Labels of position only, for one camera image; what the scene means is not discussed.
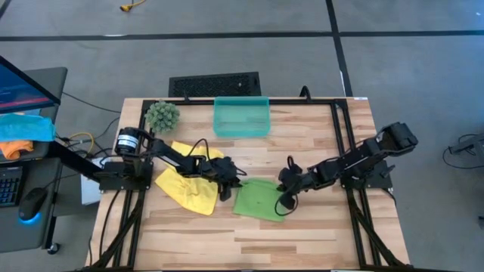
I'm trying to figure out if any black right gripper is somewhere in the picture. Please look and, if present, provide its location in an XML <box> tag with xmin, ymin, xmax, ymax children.
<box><xmin>277</xmin><ymin>165</ymin><xmax>318</xmax><ymax>194</ymax></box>

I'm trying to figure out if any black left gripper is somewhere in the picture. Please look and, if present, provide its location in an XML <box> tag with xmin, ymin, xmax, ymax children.
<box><xmin>208</xmin><ymin>156</ymin><xmax>245</xmax><ymax>189</ymax></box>

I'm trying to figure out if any green microfiber towel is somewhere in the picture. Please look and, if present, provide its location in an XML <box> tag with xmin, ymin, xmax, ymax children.
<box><xmin>232</xmin><ymin>178</ymin><xmax>290</xmax><ymax>223</ymax></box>

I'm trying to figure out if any yellow microfiber towel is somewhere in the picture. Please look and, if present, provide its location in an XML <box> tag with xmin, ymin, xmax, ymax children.
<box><xmin>154</xmin><ymin>140</ymin><xmax>226</xmax><ymax>217</ymax></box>

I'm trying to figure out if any teal plastic basket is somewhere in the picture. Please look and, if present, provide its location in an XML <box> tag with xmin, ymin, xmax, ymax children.
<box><xmin>213</xmin><ymin>95</ymin><xmax>271</xmax><ymax>138</ymax></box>

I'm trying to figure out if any green artificial succulent plant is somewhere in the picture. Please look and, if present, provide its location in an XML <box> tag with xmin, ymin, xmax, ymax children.
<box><xmin>144</xmin><ymin>100</ymin><xmax>182</xmax><ymax>134</ymax></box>

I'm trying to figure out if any white box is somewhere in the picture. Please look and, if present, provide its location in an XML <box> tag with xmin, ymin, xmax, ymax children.
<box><xmin>79</xmin><ymin>156</ymin><xmax>104</xmax><ymax>206</ymax></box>

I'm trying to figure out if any black diagonal strut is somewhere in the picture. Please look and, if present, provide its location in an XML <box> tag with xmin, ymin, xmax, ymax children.
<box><xmin>48</xmin><ymin>141</ymin><xmax>103</xmax><ymax>181</ymax></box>

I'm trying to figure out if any black computer mouse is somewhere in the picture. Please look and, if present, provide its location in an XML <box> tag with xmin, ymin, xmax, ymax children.
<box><xmin>17</xmin><ymin>186</ymin><xmax>49</xmax><ymax>224</ymax></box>

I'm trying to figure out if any blue cloth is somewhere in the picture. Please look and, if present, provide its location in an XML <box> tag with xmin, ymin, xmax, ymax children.
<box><xmin>0</xmin><ymin>113</ymin><xmax>57</xmax><ymax>144</ymax></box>

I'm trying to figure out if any grey side desk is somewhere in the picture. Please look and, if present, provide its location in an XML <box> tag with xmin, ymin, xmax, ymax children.
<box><xmin>0</xmin><ymin>66</ymin><xmax>69</xmax><ymax>254</ymax></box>

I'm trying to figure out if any orange cloth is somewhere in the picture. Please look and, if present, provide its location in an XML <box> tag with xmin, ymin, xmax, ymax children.
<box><xmin>0</xmin><ymin>140</ymin><xmax>35</xmax><ymax>161</ymax></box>

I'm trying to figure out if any black backlit keyboard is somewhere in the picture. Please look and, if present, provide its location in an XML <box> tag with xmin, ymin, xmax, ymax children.
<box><xmin>0</xmin><ymin>165</ymin><xmax>25</xmax><ymax>209</ymax></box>

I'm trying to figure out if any computer monitor with blue screen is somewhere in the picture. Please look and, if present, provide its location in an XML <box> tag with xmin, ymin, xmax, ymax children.
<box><xmin>0</xmin><ymin>55</ymin><xmax>62</xmax><ymax>115</ymax></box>

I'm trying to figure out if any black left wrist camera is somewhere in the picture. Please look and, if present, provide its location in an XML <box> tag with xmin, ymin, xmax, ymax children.
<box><xmin>218</xmin><ymin>184</ymin><xmax>233</xmax><ymax>202</ymax></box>

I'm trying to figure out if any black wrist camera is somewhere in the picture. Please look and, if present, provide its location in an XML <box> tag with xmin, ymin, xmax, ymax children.
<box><xmin>218</xmin><ymin>184</ymin><xmax>233</xmax><ymax>202</ymax></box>
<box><xmin>278</xmin><ymin>191</ymin><xmax>299</xmax><ymax>211</ymax></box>

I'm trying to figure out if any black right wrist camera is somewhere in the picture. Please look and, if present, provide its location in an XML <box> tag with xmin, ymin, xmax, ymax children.
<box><xmin>278</xmin><ymin>191</ymin><xmax>299</xmax><ymax>211</ymax></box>

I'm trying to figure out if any black right camera cable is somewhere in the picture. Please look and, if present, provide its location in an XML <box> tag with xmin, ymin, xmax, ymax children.
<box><xmin>274</xmin><ymin>190</ymin><xmax>300</xmax><ymax>218</ymax></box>

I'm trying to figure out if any black camera cable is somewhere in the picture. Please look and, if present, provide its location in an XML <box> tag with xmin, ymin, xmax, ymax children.
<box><xmin>274</xmin><ymin>190</ymin><xmax>300</xmax><ymax>218</ymax></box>
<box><xmin>188</xmin><ymin>138</ymin><xmax>213</xmax><ymax>167</ymax></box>

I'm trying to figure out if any black left camera cable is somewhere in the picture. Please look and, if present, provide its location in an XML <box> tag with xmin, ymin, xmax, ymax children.
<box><xmin>188</xmin><ymin>138</ymin><xmax>213</xmax><ymax>167</ymax></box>

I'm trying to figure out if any black aluminium table frame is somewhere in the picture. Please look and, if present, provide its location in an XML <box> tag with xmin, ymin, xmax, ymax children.
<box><xmin>85</xmin><ymin>96</ymin><xmax>411</xmax><ymax>272</ymax></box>

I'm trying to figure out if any yellow looped cable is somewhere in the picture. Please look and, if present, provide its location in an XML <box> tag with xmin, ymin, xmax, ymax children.
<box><xmin>67</xmin><ymin>131</ymin><xmax>95</xmax><ymax>154</ymax></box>

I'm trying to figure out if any black stand with cable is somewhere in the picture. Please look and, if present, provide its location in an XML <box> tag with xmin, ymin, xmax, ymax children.
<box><xmin>442</xmin><ymin>131</ymin><xmax>484</xmax><ymax>170</ymax></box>

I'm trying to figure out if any yellow floor cable plug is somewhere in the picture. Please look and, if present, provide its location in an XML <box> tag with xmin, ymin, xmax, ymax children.
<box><xmin>119</xmin><ymin>0</ymin><xmax>147</xmax><ymax>13</ymax></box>

